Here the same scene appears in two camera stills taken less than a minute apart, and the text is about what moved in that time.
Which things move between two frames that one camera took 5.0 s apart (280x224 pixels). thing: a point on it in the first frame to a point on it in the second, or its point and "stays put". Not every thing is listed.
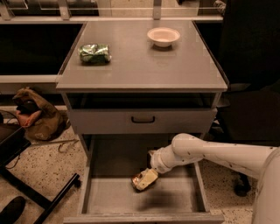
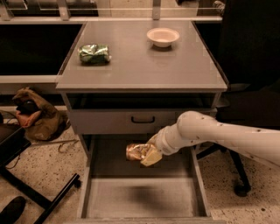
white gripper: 157,162 to 160,142
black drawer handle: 143,122 stays put
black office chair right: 246,44 stays put
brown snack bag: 136,179 to 136,151
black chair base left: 13,141 stays put
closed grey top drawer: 143,121 stays put
